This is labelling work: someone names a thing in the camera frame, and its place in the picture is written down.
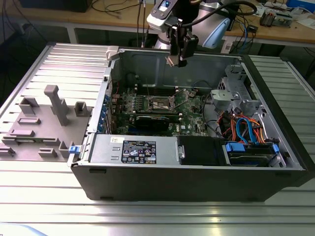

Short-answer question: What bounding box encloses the hard disk in blue carrier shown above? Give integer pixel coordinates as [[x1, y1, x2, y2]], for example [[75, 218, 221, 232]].
[[222, 140, 280, 168]]

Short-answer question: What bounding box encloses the white paper tag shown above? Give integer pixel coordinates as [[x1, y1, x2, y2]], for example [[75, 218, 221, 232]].
[[220, 38, 234, 54]]

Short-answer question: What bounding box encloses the red wire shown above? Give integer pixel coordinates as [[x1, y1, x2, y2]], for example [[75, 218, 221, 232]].
[[216, 111, 238, 140]]

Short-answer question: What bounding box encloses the black plastic drive cover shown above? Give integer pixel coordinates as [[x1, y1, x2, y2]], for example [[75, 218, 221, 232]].
[[177, 135, 228, 167]]

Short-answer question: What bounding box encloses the wooden desk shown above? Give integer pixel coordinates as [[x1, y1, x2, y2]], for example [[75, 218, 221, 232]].
[[0, 0, 315, 47]]

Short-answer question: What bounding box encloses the blue cardboard box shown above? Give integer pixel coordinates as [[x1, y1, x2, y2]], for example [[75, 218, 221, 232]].
[[287, 0, 315, 10]]

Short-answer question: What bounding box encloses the black PC case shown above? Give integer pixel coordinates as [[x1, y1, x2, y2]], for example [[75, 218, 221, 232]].
[[67, 45, 315, 204]]

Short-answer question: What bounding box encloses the orange wire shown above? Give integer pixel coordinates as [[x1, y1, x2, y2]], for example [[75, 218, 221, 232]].
[[248, 119, 268, 145]]

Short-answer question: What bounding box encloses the silver CPU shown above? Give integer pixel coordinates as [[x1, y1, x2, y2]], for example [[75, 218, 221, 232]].
[[165, 55, 182, 67]]

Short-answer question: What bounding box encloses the green RAM stick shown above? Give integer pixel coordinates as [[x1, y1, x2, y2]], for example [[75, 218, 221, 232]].
[[14, 139, 45, 144]]

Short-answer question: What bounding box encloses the black wire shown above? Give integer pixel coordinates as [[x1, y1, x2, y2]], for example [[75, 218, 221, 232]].
[[201, 97, 223, 138]]

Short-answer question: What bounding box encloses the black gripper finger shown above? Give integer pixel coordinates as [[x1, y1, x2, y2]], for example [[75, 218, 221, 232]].
[[168, 23, 185, 57], [177, 33, 199, 68]]

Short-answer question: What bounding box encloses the green motherboard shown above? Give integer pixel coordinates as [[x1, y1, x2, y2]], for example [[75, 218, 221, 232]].
[[110, 87, 212, 138]]

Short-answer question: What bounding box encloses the grey parts rack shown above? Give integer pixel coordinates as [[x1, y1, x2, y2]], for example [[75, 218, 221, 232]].
[[0, 85, 95, 163]]

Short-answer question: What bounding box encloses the white paper sheet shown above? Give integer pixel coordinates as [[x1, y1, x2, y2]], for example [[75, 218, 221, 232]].
[[250, 5, 266, 17], [295, 13, 315, 31]]

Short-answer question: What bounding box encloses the blue wire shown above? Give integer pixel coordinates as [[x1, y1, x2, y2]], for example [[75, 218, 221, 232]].
[[235, 117, 257, 146]]

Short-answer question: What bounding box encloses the grey electronic device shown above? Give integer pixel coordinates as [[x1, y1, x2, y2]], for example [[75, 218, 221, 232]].
[[273, 11, 294, 28]]

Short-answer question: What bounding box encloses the black NVIDIA graphics card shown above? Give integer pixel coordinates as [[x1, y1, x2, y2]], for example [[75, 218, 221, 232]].
[[115, 112, 182, 133]]

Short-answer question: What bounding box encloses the grey power supply unit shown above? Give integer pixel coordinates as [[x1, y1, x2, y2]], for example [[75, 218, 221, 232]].
[[89, 134, 179, 166]]

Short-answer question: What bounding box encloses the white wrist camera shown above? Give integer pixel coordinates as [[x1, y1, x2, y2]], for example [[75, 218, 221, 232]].
[[147, 0, 179, 31]]

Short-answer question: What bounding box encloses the silver metal drive cage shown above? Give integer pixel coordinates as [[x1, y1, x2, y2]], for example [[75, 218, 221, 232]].
[[210, 63, 290, 168]]

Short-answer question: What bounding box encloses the black box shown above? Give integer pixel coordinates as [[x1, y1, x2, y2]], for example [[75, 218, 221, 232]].
[[19, 0, 89, 13]]

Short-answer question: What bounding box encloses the CPU cooler heat sink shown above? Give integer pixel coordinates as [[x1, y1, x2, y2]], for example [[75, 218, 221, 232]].
[[259, 11, 276, 27]]

